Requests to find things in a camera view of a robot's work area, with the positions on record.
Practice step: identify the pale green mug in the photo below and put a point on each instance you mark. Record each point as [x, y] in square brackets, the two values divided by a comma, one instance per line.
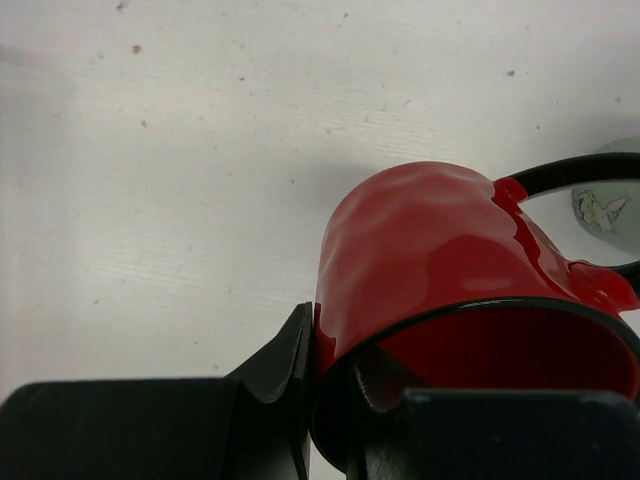
[610, 212]

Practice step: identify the red mug black handle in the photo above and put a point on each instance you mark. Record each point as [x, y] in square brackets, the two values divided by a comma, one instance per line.
[438, 266]

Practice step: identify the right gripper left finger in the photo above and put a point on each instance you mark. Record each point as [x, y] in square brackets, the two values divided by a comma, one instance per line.
[249, 424]

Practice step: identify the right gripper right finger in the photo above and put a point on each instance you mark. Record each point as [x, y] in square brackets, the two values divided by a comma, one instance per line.
[402, 428]

